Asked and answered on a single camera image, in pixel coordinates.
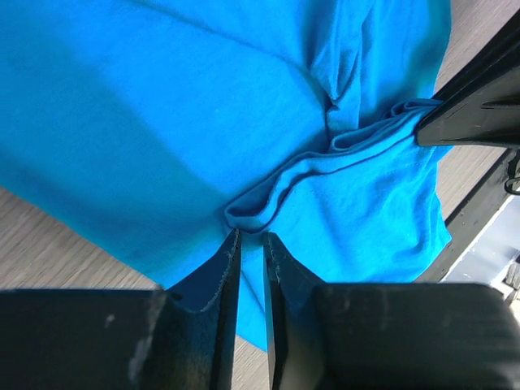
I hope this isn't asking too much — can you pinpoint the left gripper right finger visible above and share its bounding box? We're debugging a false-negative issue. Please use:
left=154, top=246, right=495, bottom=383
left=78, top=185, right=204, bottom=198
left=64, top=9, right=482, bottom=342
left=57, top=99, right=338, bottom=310
left=263, top=233, right=519, bottom=389

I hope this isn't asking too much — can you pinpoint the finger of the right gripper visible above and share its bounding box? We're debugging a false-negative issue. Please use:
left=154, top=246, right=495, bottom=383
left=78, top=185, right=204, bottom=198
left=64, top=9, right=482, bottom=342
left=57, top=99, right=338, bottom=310
left=416, top=60, right=519, bottom=149
left=434, top=15, right=519, bottom=101

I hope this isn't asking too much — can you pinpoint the white slotted cable duct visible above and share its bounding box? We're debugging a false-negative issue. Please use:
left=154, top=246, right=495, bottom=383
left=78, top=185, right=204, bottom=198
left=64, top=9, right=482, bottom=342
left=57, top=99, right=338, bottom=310
left=440, top=196, right=519, bottom=286

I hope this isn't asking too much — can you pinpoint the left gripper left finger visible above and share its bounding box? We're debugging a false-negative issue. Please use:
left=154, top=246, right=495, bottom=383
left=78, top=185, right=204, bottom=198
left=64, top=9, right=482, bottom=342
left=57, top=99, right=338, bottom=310
left=1, top=231, right=241, bottom=389

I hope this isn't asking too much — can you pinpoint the blue t shirt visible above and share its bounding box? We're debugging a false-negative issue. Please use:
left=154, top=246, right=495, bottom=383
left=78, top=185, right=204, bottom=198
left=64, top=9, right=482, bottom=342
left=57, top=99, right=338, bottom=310
left=1, top=1, right=451, bottom=349

